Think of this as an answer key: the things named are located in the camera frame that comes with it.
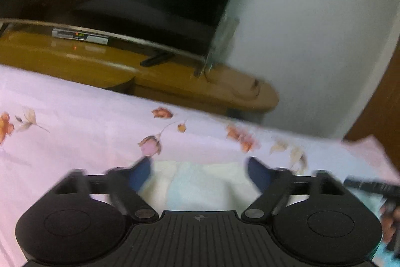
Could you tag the pink floral bed sheet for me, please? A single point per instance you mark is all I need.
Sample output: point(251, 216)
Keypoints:
point(78, 117)

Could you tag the brown wooden door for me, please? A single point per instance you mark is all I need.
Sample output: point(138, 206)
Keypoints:
point(381, 104)

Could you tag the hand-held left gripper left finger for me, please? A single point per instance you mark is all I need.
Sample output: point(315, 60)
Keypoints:
point(142, 173)

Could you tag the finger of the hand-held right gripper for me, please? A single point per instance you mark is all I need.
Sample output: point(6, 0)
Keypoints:
point(368, 185)

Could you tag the silver set-top box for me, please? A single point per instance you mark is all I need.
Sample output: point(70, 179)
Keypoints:
point(79, 35)

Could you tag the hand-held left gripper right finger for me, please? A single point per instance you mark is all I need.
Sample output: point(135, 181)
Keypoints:
point(259, 173)

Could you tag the wooden television stand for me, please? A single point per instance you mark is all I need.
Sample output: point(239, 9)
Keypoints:
point(93, 63)

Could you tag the clear glass vase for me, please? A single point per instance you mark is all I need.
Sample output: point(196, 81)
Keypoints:
point(220, 41)

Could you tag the white knit sweater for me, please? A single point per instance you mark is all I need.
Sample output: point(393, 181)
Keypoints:
point(203, 185)

